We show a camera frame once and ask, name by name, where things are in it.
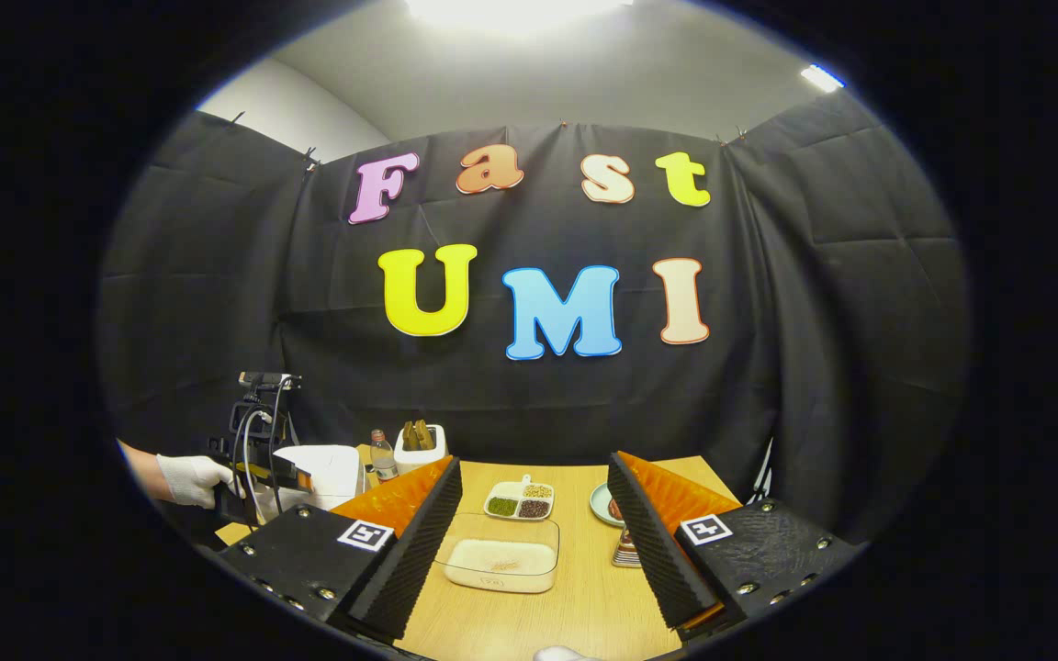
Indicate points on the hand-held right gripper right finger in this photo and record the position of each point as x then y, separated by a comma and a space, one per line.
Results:
653, 560

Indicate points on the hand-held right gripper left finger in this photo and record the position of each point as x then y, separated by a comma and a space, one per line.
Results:
405, 569

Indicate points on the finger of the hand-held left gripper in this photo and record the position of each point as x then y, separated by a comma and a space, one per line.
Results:
286, 471

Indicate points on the white rice cooker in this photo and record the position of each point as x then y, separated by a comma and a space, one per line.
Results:
332, 473

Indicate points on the clear tray of rice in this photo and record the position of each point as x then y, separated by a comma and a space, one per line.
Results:
501, 555

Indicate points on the red meat slice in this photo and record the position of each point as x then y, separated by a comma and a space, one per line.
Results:
616, 509

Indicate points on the pale green plate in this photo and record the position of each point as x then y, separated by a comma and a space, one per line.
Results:
599, 503

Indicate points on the clear plastic water bottle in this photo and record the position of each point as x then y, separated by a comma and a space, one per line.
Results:
383, 459

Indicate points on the white toaster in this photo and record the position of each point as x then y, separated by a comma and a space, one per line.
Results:
421, 459

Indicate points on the brown bread slice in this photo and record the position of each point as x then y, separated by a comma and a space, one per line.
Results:
410, 435
425, 434

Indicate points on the white divided dish of beans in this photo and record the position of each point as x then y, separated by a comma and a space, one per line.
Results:
520, 500

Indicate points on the white metal stand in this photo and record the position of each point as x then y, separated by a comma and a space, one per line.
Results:
763, 473

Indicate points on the black backdrop cloth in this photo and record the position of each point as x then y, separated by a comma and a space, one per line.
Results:
814, 321

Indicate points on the large ceiling light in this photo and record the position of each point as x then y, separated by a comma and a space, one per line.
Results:
520, 11

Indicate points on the small ceiling light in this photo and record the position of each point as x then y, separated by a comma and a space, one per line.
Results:
821, 78

